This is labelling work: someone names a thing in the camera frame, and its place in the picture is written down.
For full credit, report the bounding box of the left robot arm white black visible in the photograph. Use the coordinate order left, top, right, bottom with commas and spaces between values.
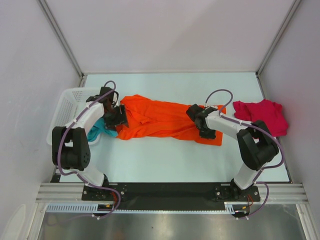
51, 85, 129, 200

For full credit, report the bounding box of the corner frame post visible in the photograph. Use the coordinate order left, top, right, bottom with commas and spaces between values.
256, 0, 303, 76
36, 0, 84, 79

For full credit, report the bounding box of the white slotted cable duct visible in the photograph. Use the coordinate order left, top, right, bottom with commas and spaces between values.
46, 203, 235, 214

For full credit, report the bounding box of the magenta folded t-shirt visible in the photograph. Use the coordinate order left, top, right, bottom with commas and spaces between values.
233, 99, 289, 137

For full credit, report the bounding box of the orange t-shirt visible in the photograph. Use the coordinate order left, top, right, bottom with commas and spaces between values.
116, 94, 223, 147

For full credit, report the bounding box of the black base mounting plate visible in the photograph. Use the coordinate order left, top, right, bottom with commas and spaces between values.
82, 182, 261, 211

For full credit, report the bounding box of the right corner frame post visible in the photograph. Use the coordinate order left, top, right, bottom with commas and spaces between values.
256, 0, 303, 76

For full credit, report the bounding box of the teal t-shirt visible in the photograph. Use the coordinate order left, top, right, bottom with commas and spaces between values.
87, 118, 118, 143

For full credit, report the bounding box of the left corner frame post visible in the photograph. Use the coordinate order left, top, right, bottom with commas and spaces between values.
36, 0, 84, 79

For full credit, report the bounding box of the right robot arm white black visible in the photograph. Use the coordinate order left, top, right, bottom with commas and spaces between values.
186, 104, 280, 201

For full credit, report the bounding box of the aluminium frame rail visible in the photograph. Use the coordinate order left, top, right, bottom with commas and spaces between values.
35, 183, 308, 204

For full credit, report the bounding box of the white plastic basket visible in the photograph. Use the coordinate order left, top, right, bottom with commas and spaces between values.
46, 87, 100, 146

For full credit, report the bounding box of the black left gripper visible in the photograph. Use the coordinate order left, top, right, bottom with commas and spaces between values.
103, 104, 129, 132

